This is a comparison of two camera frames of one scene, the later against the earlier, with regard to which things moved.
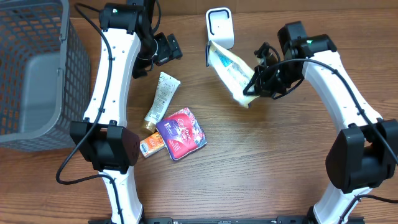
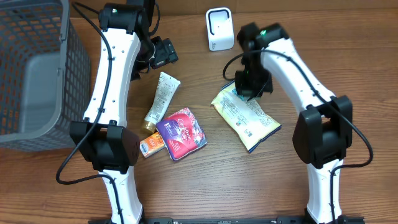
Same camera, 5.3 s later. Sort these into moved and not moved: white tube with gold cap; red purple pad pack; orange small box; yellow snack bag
Moved: yellow snack bag
Not moved: white tube with gold cap; red purple pad pack; orange small box
